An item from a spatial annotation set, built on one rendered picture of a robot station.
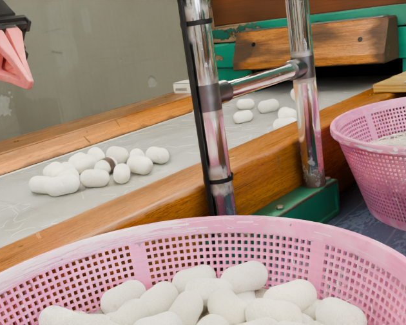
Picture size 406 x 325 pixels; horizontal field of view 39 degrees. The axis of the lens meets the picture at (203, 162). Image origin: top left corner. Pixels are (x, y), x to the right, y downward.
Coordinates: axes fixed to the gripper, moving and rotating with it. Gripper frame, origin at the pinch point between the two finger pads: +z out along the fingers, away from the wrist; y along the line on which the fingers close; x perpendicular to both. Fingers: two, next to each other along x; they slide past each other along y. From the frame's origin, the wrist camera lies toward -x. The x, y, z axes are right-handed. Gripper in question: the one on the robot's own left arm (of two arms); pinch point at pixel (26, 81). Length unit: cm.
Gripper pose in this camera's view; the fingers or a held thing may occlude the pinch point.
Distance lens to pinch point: 77.2
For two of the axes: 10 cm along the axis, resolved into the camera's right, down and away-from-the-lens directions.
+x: -3.8, 6.8, 6.3
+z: 6.6, 6.7, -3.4
